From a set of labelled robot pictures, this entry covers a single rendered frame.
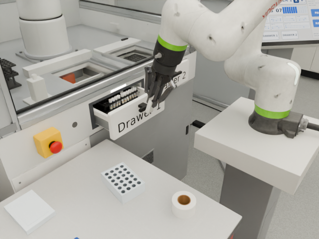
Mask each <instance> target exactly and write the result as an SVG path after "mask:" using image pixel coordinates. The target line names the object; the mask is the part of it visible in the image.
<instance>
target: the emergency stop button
mask: <svg viewBox="0 0 319 239"><path fill-rule="evenodd" d="M62 147H63V145H62V143H61V142H59V141H56V142H54V143H52V144H51V146H50V151H51V152H52V153H53V154H57V153H59V152H60V151H61V150H62Z"/></svg>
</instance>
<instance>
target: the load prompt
mask: <svg viewBox="0 0 319 239"><path fill-rule="evenodd" d="M289 4H307V3H306V0H284V1H282V2H281V3H280V4H279V5H289Z"/></svg>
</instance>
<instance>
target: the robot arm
mask: <svg viewBox="0 0 319 239"><path fill-rule="evenodd" d="M282 1H284V0H233V1H232V2H231V3H229V4H228V5H227V7H226V8H224V9H223V10H222V11H221V12H219V13H214V12H212V11H211V10H209V9H208V8H207V7H205V6H204V5H203V4H201V3H200V2H199V1H198V0H167V1H166V2H165V4H164V6H163V8H162V13H161V25H160V30H159V34H158V38H157V41H156V44H155V47H154V51H153V55H154V60H153V64H152V65H148V66H146V67H144V69H145V88H144V92H145V93H147V95H148V98H147V107H146V110H145V112H146V113H147V114H149V113H151V112H152V111H153V109H154V108H155V107H156V106H157V104H160V103H161V102H163V101H164V100H165V99H166V98H167V96H168V95H169V94H170V92H171V91H172V90H173V89H175V88H177V85H176V84H174V83H173V81H172V80H173V74H174V72H175V70H176V67H177V65H179V64H180V63H181V62H182V59H183V56H184V54H185V51H186V49H187V46H188V44H190V45H191V46H192V47H193V48H195V49H196V50H197V51H198V52H199V53H200V54H201V55H202V56H204V57H205V58H206V59H208V60H210V61H214V62H221V61H224V71H225V74H226V75H227V77H228V78H229V79H231V80H232V81H235V82H237V83H240V84H242V85H244V86H247V87H249V88H252V89H254V90H255V99H254V110H253V113H252V114H251V115H250V116H249V120H248V123H249V125H250V127H251V128H253V129H254V130H256V131H258V132H260V133H263V134H267V135H281V134H285V135H286V136H287V137H288V138H292V139H293V138H294V137H295V136H296V135H298V133H299V132H300V131H301V132H304V131H305V130H306V129H312V130H315V131H319V125H317V124H313V123H310V122H309V120H308V119H305V118H303V114H301V113H297V112H293V111H290V110H291V109H292V106H293V102H294V98H295V94H296V90H297V87H298V83H299V79H300V73H301V68H300V66H299V65H298V64H297V63H296V62H294V61H292V60H289V59H284V58H280V57H275V56H271V55H266V54H263V53H262V52H261V46H262V40H263V33H264V28H265V24H266V20H267V15H268V14H269V13H270V12H272V11H273V10H274V9H275V8H276V7H277V6H278V5H279V4H280V3H281V2H282ZM167 83H169V85H168V88H167V89H166V90H165V91H164V93H163V94H162V92H163V89H164V86H165V85H166V84H167Z"/></svg>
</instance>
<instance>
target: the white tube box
mask: <svg viewBox="0 0 319 239"><path fill-rule="evenodd" d="M101 178H102V182H103V183H104V184H105V185H106V186H107V188H108V189H109V190H110V191H111V192H112V193H113V194H114V196H115V197H116V198H117V199H118V200H119V201H120V202H121V203H122V204H125V203H127V202H128V201H130V200H132V199H133V198H135V197H137V196H138V195H140V194H142V193H143V192H145V182H144V181H143V180H141V179H140V178H139V177H138V176H137V175H136V174H135V173H134V172H133V171H132V170H131V169H130V168H129V167H128V166H127V165H126V164H125V163H124V162H121V163H119V164H117V165H115V166H113V167H111V168H109V169H107V170H105V171H103V172H101Z"/></svg>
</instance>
